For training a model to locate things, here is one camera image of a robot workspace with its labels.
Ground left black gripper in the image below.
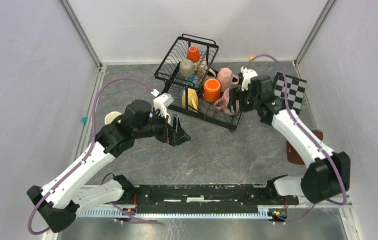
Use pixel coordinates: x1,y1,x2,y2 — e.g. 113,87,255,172
134,107,191,147

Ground pink speckled mug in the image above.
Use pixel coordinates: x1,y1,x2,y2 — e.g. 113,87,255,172
214,89,240,116

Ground pink faceted mug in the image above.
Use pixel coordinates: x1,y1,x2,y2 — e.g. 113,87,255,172
216,67,239,93

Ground yellow mug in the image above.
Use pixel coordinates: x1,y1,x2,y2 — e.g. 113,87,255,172
181,88,198,112

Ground yellow-green faceted mug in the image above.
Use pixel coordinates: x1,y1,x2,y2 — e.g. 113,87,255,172
104,111,122,125

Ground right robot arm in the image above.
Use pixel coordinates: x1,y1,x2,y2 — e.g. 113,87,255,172
227,73,350,205

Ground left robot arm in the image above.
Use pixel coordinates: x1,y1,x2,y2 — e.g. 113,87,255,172
27,99,191,233

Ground orange cup lower rack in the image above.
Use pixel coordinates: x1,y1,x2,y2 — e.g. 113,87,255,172
203,78,221,102

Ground orange cup rack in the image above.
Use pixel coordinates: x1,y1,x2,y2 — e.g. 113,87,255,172
186,45,201,63
203,78,221,102

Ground orange cup top rack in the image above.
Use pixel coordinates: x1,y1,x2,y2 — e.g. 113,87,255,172
186,45,201,63

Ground white patterned mug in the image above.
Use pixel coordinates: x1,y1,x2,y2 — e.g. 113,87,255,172
196,59,216,80

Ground blue ribbed mug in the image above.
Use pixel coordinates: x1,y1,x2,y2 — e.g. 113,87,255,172
185,75,200,91

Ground beige grey mug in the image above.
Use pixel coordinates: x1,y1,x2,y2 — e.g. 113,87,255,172
179,59,198,77

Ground checkerboard calibration board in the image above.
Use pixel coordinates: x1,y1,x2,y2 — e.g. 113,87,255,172
273,72,307,115

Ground brown wooden stand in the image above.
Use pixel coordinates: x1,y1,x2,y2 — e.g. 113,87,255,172
286,129,324,166

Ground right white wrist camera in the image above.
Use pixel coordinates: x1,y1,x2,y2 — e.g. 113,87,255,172
239,66,258,92

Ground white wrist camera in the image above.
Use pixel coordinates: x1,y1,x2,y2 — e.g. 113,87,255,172
153,93,174,119
239,66,258,92

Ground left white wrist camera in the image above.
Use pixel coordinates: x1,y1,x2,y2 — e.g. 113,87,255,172
153,93,174,119

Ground black wire dish rack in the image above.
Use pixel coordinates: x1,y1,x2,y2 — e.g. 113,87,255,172
154,33,241,132

